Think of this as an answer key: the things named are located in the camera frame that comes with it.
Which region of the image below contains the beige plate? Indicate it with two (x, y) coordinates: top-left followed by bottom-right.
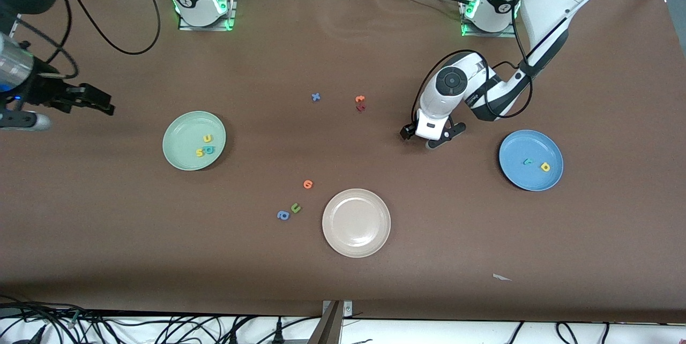
(322, 188), (392, 258)

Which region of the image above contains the green plate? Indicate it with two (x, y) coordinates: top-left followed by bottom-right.
(162, 111), (227, 171)

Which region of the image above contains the blue plate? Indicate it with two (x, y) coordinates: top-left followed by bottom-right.
(498, 130), (564, 192)

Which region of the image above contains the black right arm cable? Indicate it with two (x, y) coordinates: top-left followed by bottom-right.
(11, 0), (161, 79)

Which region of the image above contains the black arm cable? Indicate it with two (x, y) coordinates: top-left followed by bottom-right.
(412, 0), (553, 130)
(11, 0), (161, 79)

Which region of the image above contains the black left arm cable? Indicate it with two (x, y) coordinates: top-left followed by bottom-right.
(412, 0), (553, 130)

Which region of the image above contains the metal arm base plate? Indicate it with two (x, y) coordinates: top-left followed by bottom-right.
(461, 0), (518, 38)
(178, 0), (237, 31)

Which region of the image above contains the black floor cable bundle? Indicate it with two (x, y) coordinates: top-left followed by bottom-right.
(0, 295), (322, 344)

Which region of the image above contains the aluminium frame profile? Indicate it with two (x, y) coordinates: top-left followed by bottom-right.
(308, 301), (344, 344)

